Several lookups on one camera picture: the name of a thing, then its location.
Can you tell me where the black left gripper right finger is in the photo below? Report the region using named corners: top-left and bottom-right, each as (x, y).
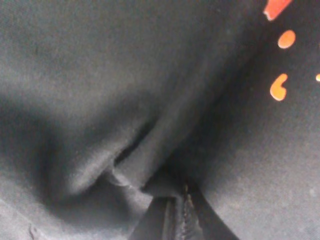
top-left (174, 179), bottom-right (238, 240)

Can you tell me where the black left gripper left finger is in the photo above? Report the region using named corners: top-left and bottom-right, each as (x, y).
top-left (129, 197), bottom-right (177, 240)

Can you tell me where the black printed t-shirt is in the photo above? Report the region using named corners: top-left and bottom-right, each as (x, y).
top-left (0, 0), bottom-right (320, 240)

